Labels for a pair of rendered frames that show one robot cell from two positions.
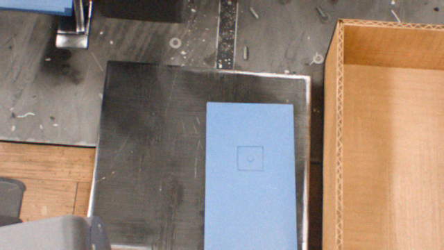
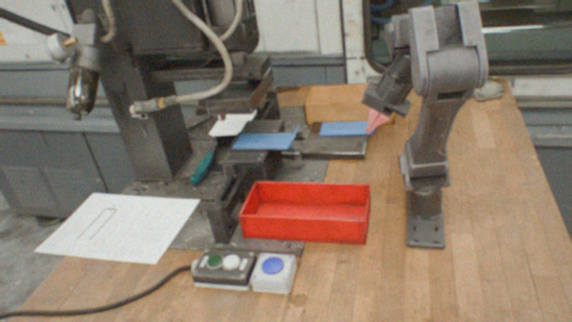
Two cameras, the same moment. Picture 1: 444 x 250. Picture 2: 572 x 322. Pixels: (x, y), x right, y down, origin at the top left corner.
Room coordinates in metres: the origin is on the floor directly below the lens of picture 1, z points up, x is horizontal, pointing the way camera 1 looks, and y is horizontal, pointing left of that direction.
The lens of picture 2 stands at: (0.02, 1.05, 1.52)
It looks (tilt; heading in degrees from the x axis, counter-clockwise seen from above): 32 degrees down; 290
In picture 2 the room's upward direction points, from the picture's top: 9 degrees counter-clockwise
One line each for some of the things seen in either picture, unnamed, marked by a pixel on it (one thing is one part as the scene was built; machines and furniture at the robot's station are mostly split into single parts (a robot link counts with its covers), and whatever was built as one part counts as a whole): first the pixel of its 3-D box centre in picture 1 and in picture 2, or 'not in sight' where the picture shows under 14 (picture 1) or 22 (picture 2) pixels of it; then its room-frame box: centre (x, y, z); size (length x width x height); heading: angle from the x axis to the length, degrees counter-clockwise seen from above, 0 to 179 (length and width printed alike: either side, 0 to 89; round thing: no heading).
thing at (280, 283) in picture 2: not in sight; (275, 278); (0.29, 0.50, 0.90); 0.07 x 0.07 x 0.06; 3
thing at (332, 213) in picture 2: not in sight; (306, 210); (0.26, 0.34, 0.93); 0.25 x 0.12 x 0.06; 3
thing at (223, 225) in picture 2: not in sight; (222, 216); (0.43, 0.40, 0.95); 0.06 x 0.03 x 0.09; 93
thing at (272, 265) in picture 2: not in sight; (272, 267); (0.29, 0.50, 0.93); 0.04 x 0.04 x 0.02
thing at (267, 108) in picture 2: not in sight; (265, 117); (0.48, -0.03, 0.95); 0.15 x 0.03 x 0.10; 93
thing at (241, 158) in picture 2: not in sight; (254, 140); (0.44, 0.15, 0.98); 0.20 x 0.10 x 0.01; 93
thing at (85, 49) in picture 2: not in sight; (87, 60); (0.71, 0.29, 1.25); 0.19 x 0.07 x 0.19; 93
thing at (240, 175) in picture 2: not in sight; (232, 194); (0.43, 0.33, 0.95); 0.15 x 0.03 x 0.10; 93
